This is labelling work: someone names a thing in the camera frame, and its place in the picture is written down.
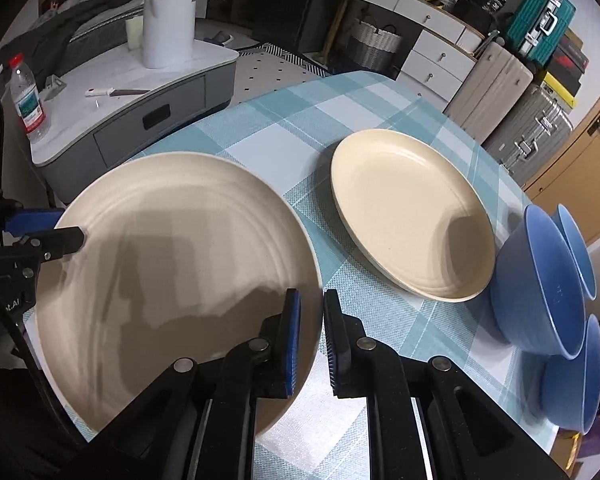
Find cream plate stack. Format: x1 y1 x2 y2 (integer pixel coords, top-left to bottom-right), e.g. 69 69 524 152
34 151 323 436

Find teal checked tablecloth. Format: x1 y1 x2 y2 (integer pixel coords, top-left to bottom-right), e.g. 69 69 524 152
22 71 563 480

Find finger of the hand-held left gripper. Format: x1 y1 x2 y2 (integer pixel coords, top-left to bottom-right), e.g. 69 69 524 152
0 199 67 235
10 226 86 267

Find white cylindrical appliance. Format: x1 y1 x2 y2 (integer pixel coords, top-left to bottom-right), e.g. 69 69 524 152
142 0 198 69

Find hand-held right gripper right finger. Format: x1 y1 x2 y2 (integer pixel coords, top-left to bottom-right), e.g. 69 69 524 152
323 289 571 480

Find stack of dark boxes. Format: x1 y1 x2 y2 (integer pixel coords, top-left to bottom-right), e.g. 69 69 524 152
535 27 592 108

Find black cable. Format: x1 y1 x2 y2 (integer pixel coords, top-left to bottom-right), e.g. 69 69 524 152
0 272 91 448

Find dark cloth pile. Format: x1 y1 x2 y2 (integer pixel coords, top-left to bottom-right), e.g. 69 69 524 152
0 0 167 61

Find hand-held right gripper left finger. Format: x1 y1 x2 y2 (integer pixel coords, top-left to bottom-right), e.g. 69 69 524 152
87 287 303 480

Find blue bowl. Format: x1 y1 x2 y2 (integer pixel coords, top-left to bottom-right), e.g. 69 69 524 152
551 203 599 302
539 314 600 436
490 204 597 361

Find teal suitcase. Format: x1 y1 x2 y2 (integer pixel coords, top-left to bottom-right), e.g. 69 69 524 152
505 0 577 67

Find grey cabinet with white top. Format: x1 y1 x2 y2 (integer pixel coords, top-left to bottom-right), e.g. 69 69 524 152
30 35 241 201

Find white drawer dresser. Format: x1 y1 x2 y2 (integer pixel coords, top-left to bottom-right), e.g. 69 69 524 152
332 0 488 104

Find silver suitcase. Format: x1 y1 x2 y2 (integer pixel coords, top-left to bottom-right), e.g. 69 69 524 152
482 82 574 177

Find wooden broom stick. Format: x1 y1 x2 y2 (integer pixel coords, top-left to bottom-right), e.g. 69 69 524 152
326 0 351 62

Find plastic water bottle red cap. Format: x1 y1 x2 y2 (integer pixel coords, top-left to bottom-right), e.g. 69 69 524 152
7 52 49 144

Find wooden door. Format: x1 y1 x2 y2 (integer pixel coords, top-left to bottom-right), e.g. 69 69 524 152
524 77 600 261

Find black bag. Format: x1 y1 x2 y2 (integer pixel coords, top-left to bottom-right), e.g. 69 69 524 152
452 0 507 36

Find woven grey white basket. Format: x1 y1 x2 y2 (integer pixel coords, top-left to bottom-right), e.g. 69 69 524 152
347 17 404 74

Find small white cup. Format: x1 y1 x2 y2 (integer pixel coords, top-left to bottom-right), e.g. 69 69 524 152
125 16 146 51

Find beige suitcase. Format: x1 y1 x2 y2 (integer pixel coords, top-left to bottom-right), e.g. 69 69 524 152
442 42 534 144

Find white handled knife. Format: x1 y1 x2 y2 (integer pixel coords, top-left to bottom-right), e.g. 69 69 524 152
85 87 151 99

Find white dotted floor mat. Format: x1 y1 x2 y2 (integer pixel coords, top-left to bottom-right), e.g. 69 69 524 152
225 42 332 111

